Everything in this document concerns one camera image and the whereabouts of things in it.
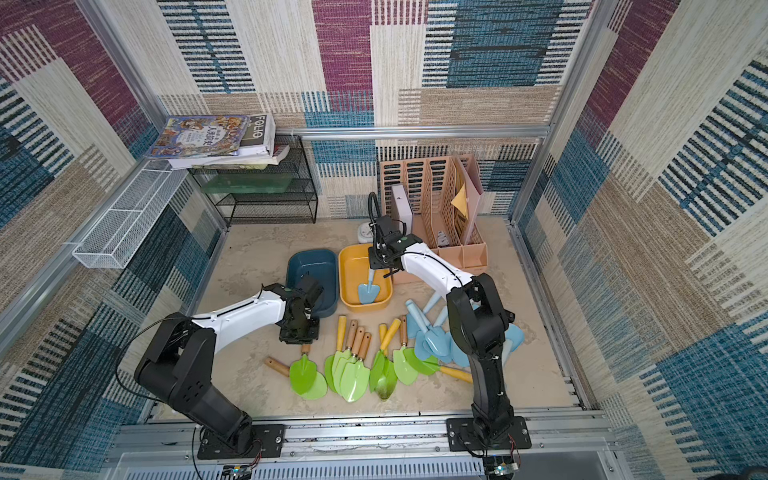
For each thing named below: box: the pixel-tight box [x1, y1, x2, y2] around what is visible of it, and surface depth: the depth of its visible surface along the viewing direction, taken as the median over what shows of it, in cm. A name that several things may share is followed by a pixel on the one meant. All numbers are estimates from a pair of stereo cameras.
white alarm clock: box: [358, 222, 373, 244], surface depth 115 cm
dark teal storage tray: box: [286, 249, 339, 318], surface depth 104 cm
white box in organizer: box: [391, 184, 413, 235], surface depth 98 cm
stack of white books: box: [168, 114, 290, 170], surface depth 83 cm
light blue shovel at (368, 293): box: [358, 268, 381, 304], surface depth 101 cm
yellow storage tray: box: [338, 243, 393, 313], surface depth 104 cm
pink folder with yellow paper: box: [451, 153, 484, 245], surface depth 93 cm
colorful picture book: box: [146, 115, 250, 159], surface depth 83 cm
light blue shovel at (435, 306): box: [423, 290, 447, 322], surface depth 97 cm
